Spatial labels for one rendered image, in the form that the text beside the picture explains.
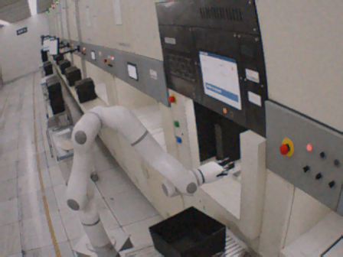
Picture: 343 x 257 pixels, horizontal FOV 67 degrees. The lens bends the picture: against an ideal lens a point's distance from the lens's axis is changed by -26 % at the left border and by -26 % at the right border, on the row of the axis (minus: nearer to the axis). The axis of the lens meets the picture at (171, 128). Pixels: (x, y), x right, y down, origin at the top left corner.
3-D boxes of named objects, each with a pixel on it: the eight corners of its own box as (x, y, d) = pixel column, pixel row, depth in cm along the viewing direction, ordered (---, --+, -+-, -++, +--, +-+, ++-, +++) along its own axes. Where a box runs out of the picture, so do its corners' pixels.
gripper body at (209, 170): (192, 180, 149) (213, 170, 153) (204, 189, 140) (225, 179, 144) (190, 165, 146) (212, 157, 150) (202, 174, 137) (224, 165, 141)
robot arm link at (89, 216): (77, 224, 154) (62, 189, 145) (86, 206, 171) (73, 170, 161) (96, 227, 152) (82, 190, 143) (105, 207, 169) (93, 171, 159)
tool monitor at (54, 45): (50, 61, 439) (47, 40, 424) (78, 51, 456) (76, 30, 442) (51, 63, 404) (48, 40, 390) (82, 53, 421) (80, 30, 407)
